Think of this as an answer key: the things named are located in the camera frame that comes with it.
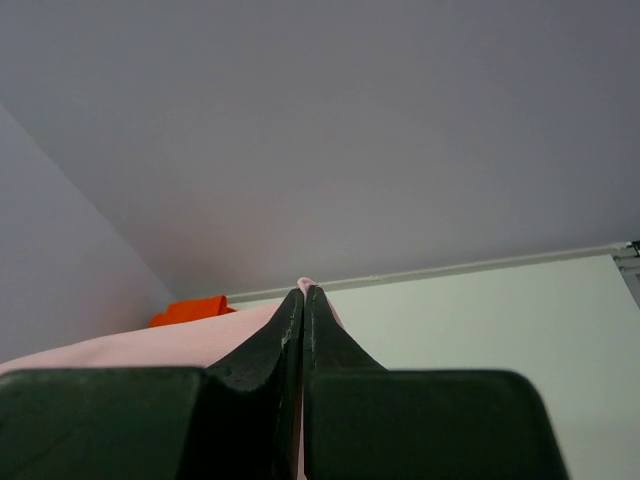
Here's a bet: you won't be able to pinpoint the pink t-shirt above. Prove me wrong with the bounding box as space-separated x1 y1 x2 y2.
0 277 351 480

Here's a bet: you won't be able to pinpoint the folded orange t-shirt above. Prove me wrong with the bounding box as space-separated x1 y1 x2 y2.
149 296 236 328

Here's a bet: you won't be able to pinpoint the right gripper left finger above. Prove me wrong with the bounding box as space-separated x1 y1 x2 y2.
1 289 304 479

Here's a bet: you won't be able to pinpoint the aluminium table edge rail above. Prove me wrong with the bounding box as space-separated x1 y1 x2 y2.
225 240 640 304

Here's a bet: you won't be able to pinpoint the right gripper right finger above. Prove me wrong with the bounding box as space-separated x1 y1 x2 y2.
303 286 569 479

